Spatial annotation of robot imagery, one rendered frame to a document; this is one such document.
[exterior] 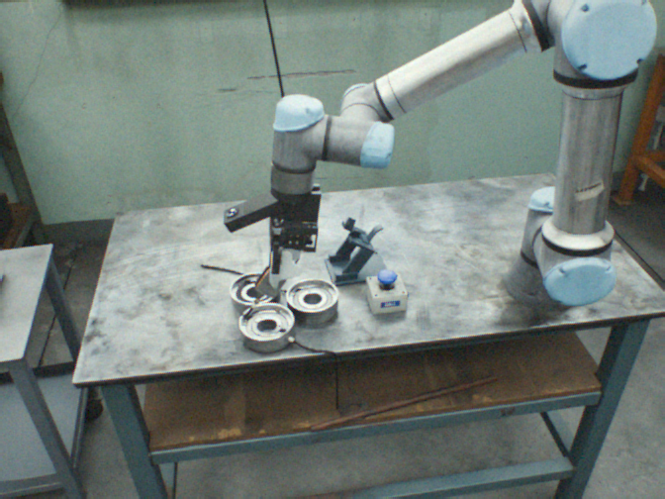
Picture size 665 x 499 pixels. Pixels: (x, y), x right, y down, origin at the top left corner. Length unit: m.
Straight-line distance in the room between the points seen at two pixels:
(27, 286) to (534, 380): 1.27
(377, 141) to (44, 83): 2.03
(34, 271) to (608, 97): 1.40
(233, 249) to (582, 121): 0.83
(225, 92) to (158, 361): 1.72
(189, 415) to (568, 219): 0.89
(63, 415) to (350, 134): 1.34
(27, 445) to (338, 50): 1.88
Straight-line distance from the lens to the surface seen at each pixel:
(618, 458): 2.16
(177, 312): 1.29
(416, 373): 1.48
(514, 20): 1.06
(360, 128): 0.98
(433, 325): 1.23
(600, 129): 0.99
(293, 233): 1.06
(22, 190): 3.01
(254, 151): 2.83
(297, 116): 0.95
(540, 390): 1.50
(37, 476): 1.84
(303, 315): 1.20
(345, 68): 2.73
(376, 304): 1.22
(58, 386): 2.09
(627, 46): 0.93
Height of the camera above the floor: 1.62
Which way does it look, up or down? 35 degrees down
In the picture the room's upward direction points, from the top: 1 degrees counter-clockwise
